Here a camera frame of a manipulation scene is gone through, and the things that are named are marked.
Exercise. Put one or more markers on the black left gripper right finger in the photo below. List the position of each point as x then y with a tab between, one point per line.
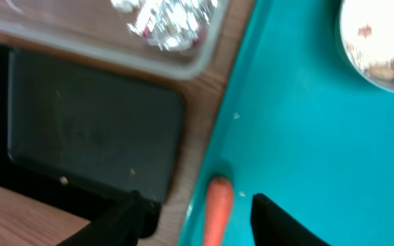
272	226

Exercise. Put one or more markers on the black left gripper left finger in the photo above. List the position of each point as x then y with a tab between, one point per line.
129	219

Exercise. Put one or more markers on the orange carrot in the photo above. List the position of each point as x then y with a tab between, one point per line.
219	203

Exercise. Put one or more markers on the black tray bin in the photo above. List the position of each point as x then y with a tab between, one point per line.
79	138

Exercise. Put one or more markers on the teal plastic tray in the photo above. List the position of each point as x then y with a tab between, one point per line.
299	125

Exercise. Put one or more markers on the clear plastic bin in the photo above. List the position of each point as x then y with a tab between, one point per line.
94	28

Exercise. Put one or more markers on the white bowl with crumbs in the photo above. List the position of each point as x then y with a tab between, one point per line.
366	31

